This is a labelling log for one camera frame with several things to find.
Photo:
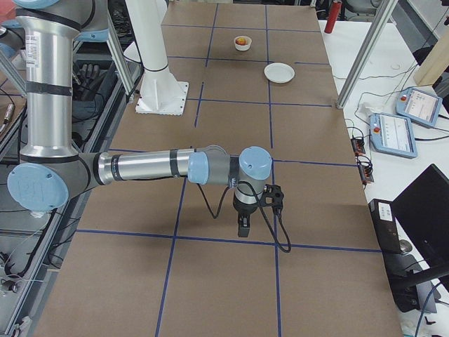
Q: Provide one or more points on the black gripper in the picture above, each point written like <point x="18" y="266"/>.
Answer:
<point x="244" y="210"/>

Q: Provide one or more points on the red yellow apple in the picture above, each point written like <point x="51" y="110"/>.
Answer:
<point x="241" y="41"/>

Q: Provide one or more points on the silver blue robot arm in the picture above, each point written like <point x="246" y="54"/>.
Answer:
<point x="52" y="171"/>

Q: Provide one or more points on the white round plate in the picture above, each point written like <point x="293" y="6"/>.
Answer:
<point x="279" y="73"/>

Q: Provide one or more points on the white round bowl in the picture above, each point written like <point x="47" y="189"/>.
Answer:
<point x="243" y="48"/>

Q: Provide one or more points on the brown paper table cover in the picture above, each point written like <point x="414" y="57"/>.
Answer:
<point x="163" y="258"/>

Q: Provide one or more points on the near orange circuit board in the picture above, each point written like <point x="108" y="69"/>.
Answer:
<point x="365" y="169"/>

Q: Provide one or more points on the orange circuit board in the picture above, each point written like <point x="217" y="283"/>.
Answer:
<point x="358" y="145"/>
<point x="365" y="169"/>

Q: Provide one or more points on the far orange circuit board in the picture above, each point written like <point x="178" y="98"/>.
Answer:
<point x="358" y="145"/>

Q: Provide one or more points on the black box with label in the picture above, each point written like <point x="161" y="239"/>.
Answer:
<point x="384" y="222"/>

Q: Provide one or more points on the near blue teach pendant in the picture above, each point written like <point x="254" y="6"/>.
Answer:
<point x="392" y="134"/>

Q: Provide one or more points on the blue teach pendant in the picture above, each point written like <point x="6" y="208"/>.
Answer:
<point x="392" y="134"/>
<point x="421" y="107"/>

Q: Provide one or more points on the black laptop computer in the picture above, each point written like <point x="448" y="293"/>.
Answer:
<point x="422" y="212"/>

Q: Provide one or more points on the far blue teach pendant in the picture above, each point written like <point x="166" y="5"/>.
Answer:
<point x="421" y="107"/>

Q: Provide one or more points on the red cylinder bottle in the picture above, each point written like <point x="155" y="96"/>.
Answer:
<point x="334" y="12"/>

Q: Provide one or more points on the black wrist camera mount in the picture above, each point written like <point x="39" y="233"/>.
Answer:
<point x="273" y="197"/>

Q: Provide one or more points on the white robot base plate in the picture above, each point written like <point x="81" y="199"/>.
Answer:
<point x="156" y="98"/>

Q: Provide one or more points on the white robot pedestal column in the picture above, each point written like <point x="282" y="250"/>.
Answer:
<point x="146" y="18"/>

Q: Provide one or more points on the grey aluminium frame post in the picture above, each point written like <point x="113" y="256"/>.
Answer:
<point x="376" y="28"/>

